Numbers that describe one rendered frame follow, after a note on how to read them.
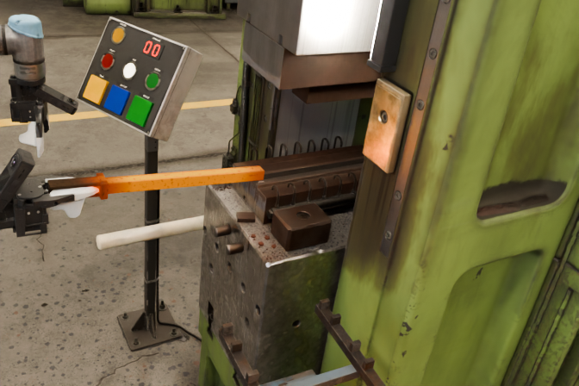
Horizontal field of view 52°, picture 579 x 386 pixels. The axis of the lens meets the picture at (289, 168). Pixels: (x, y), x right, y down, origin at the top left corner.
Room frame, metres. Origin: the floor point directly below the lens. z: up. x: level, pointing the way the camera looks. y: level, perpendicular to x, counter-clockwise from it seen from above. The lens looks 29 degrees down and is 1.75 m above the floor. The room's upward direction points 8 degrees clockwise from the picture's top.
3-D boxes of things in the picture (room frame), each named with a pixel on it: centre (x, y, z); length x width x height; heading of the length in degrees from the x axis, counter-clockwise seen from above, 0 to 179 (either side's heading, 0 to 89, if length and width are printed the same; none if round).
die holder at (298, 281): (1.37, -0.12, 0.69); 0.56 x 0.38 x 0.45; 122
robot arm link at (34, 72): (1.42, 0.69, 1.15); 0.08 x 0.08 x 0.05
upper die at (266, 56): (1.42, -0.08, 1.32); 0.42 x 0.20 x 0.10; 122
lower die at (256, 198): (1.42, -0.08, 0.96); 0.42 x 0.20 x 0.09; 122
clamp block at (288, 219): (1.18, -0.05, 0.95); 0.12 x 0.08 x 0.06; 122
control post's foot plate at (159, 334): (1.74, 0.46, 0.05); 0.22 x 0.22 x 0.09; 32
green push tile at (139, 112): (1.57, 0.45, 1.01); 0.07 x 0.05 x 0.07; 57
